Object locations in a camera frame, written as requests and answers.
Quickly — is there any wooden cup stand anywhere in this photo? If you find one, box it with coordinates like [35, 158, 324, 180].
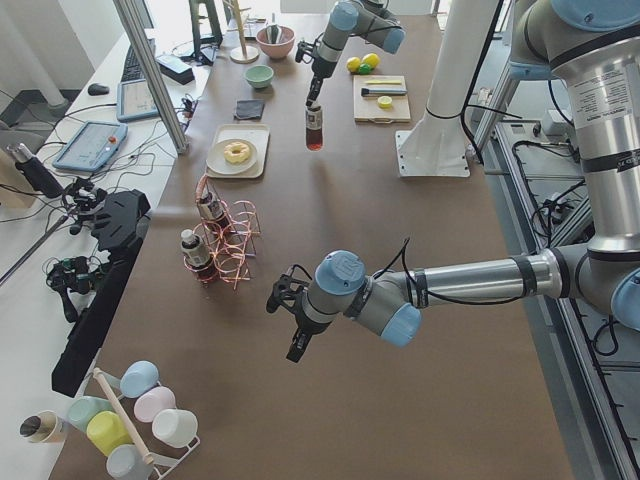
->
[223, 0, 260, 64]

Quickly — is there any black computer mouse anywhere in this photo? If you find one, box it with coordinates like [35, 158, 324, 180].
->
[87, 83, 110, 96]

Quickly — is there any tea bottle rack right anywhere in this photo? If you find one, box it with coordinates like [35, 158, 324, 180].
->
[195, 175, 229, 229]

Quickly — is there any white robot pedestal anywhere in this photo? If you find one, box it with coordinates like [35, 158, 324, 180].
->
[396, 0, 502, 178]

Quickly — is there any white plate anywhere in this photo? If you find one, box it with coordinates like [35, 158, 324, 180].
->
[207, 138, 257, 175]

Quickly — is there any green lime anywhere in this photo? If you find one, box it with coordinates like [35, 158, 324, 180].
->
[358, 63, 372, 75]

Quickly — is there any metal ice scoop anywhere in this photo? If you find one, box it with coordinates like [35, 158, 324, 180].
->
[265, 14, 281, 44]

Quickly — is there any grey folded cloth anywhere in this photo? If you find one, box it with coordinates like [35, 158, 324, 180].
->
[234, 99, 265, 120]

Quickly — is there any pastel cup rack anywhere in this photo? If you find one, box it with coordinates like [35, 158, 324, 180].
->
[66, 360, 201, 479]

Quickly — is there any yellow plastic knife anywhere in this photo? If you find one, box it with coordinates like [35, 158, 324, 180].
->
[364, 79, 402, 85]

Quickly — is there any black electronics device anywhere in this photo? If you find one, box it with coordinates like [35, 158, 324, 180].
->
[47, 190, 150, 398]

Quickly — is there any oolong tea bottle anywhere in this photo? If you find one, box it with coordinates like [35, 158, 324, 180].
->
[305, 102, 323, 151]

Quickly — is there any black thermos bottle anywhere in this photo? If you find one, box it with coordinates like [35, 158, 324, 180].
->
[6, 143, 64, 199]

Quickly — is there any aluminium frame post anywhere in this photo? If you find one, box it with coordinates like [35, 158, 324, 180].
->
[113, 0, 188, 154]

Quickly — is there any blue teach pendant with screen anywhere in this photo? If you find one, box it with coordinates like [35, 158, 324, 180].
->
[52, 121, 128, 173]

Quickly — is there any half lemon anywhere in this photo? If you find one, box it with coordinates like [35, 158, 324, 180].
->
[377, 96, 393, 109]

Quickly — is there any yellow lemon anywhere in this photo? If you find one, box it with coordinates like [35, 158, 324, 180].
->
[362, 53, 380, 70]
[346, 57, 362, 73]

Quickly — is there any tea bottle rack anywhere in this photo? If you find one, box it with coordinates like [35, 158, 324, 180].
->
[180, 229, 217, 284]
[195, 175, 229, 229]

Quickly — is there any green bowl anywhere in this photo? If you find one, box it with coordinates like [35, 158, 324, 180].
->
[244, 65, 274, 89]

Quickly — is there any wooden cutting board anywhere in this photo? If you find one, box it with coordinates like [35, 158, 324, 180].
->
[352, 75, 411, 123]

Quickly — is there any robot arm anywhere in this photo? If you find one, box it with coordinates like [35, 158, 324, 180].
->
[295, 1, 405, 107]
[266, 1, 639, 362]

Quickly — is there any tea bottle rack left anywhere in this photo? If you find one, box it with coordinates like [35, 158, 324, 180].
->
[180, 229, 217, 284]

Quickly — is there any black keyboard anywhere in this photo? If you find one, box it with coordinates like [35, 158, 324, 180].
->
[120, 46, 145, 82]

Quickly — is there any beige serving tray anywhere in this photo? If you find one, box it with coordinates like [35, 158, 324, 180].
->
[205, 124, 270, 179]

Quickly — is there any glazed donut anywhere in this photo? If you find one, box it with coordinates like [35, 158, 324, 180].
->
[223, 141, 252, 164]

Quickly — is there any pink bowl of ice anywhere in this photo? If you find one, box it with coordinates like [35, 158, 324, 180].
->
[256, 24, 295, 59]

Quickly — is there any copper wire bottle rack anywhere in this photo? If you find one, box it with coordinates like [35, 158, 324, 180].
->
[183, 175, 261, 289]

